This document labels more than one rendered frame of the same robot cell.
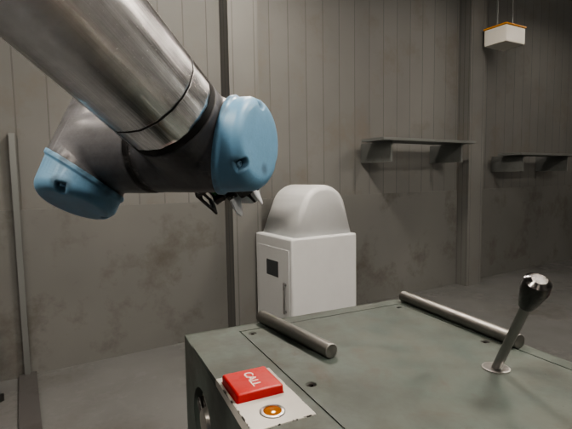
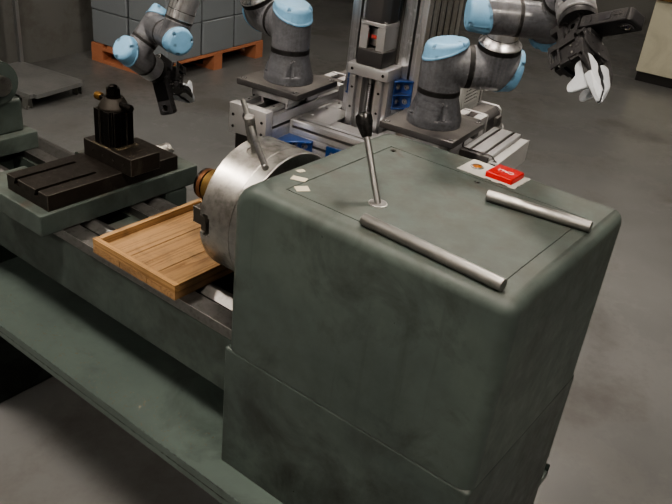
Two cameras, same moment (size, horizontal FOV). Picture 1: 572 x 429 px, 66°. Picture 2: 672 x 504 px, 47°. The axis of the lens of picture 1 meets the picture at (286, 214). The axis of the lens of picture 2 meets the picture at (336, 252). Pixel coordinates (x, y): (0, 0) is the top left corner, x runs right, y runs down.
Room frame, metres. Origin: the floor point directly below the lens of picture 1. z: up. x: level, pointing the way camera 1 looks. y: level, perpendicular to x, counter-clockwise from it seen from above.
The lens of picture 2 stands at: (1.65, -0.97, 1.86)
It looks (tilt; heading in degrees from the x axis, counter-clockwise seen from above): 29 degrees down; 150
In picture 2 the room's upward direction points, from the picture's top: 7 degrees clockwise
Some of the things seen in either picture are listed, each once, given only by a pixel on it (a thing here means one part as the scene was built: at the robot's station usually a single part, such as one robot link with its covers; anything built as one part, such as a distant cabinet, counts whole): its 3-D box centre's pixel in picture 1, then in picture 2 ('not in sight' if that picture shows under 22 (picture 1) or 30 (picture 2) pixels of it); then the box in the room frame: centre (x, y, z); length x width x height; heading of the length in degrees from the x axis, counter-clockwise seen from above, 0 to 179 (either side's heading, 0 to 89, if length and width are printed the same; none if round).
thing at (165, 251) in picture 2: not in sight; (189, 244); (-0.01, -0.46, 0.89); 0.36 x 0.30 x 0.04; 115
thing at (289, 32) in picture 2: not in sight; (290, 23); (-0.45, -0.02, 1.33); 0.13 x 0.12 x 0.14; 8
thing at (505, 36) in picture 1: (504, 37); not in sight; (5.85, -2.87, 3.28); 0.43 x 0.35 x 0.23; 121
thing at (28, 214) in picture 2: not in sight; (92, 180); (-0.42, -0.61, 0.90); 0.53 x 0.30 x 0.06; 115
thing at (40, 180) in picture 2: not in sight; (96, 171); (-0.37, -0.61, 0.95); 0.43 x 0.18 x 0.04; 115
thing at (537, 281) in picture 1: (532, 293); (364, 124); (0.49, -0.28, 1.38); 0.04 x 0.03 x 0.05; 25
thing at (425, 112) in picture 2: not in sight; (436, 104); (-0.02, 0.24, 1.21); 0.15 x 0.15 x 0.10
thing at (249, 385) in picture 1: (252, 386); (504, 175); (0.53, 0.05, 1.26); 0.06 x 0.06 x 0.02; 25
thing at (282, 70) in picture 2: not in sight; (289, 62); (-0.44, -0.02, 1.21); 0.15 x 0.15 x 0.10
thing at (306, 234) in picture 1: (304, 262); not in sight; (4.03, -0.16, 0.72); 0.73 x 0.64 x 1.44; 121
